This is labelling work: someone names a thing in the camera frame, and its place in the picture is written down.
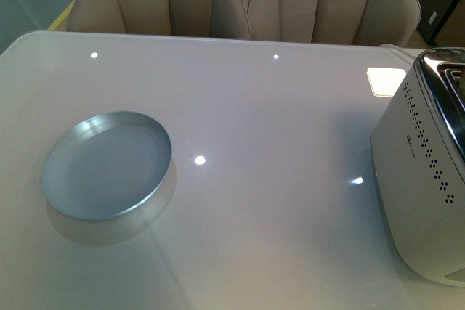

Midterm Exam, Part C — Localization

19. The light blue round plate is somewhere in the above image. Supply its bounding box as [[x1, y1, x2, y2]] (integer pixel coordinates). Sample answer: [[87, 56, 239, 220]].
[[41, 111, 172, 221]]

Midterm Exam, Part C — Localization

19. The brown bread slice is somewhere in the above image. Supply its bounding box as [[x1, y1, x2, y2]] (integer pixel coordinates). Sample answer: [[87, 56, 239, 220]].
[[458, 70, 465, 99]]

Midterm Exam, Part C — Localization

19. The beige chair on left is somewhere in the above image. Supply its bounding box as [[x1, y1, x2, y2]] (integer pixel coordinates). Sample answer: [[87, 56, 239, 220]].
[[68, 0, 251, 39]]

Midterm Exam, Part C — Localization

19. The beige chair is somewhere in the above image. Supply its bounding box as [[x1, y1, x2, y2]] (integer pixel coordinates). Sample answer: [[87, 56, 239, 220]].
[[248, 0, 421, 46], [68, 0, 251, 39]]

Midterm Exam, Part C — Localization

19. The white chrome toaster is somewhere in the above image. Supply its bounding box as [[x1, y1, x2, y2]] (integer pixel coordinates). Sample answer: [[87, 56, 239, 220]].
[[370, 47, 464, 287]]

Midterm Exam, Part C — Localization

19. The beige chair on right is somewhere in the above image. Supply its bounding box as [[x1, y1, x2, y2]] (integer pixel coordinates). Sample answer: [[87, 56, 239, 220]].
[[248, 0, 421, 46]]

